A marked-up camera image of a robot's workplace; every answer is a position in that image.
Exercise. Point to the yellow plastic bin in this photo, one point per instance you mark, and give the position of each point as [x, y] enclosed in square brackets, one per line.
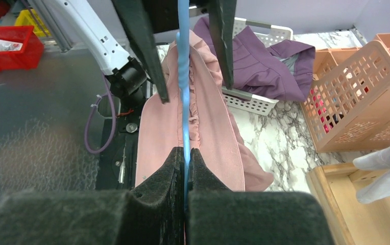
[29, 17]

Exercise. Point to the purple cloth under pile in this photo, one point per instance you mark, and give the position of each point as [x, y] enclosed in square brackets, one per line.
[282, 71]

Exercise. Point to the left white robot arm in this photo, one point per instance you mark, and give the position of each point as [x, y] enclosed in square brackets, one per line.
[125, 73]

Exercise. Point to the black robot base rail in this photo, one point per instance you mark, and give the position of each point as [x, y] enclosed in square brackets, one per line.
[117, 163]

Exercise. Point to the white plastic basket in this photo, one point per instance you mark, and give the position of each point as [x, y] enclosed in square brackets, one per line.
[244, 100]

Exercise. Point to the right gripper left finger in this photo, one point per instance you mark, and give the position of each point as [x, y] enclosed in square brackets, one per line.
[151, 213]

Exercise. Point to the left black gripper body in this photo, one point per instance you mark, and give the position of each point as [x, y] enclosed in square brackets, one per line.
[163, 16]

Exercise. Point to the pink clothes pile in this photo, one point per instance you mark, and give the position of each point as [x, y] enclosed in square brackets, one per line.
[212, 128]

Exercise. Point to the blue wire hanger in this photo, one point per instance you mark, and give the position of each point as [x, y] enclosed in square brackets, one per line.
[183, 46]

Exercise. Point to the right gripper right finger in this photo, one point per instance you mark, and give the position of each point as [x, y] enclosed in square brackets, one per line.
[218, 215]

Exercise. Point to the wooden hanger rack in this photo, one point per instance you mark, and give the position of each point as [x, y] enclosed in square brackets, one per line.
[350, 222]

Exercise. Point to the red plastic bin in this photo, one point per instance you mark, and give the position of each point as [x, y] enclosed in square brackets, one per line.
[20, 48]

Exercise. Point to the white skirt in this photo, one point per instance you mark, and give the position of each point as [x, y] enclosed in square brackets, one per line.
[379, 188]

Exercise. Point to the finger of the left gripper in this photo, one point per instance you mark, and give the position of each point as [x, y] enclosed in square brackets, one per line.
[137, 26]
[221, 21]

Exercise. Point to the orange plastic file organizer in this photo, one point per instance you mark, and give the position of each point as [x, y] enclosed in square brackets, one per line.
[348, 107]

